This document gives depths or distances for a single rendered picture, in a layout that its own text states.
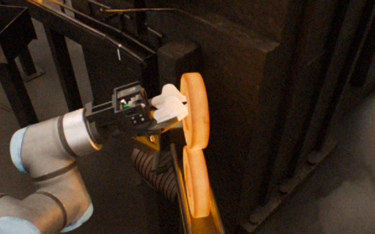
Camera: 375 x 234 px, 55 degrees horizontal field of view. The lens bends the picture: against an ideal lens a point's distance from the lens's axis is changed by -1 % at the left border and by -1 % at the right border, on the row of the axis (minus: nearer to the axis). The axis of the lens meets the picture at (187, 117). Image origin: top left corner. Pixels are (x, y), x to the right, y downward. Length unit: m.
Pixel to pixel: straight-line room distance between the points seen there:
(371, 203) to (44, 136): 1.42
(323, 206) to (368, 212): 0.19
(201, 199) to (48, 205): 0.28
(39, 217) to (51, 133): 0.16
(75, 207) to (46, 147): 0.13
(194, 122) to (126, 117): 0.13
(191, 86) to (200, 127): 0.08
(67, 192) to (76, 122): 0.14
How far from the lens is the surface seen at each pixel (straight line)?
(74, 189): 0.77
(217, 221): 0.76
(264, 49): 0.90
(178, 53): 0.99
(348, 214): 1.72
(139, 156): 1.11
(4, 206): 0.70
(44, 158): 0.75
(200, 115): 0.66
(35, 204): 0.70
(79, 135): 0.71
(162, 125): 0.70
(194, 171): 0.72
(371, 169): 1.92
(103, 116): 0.70
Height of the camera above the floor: 1.35
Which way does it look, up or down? 44 degrees down
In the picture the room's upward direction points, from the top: straight up
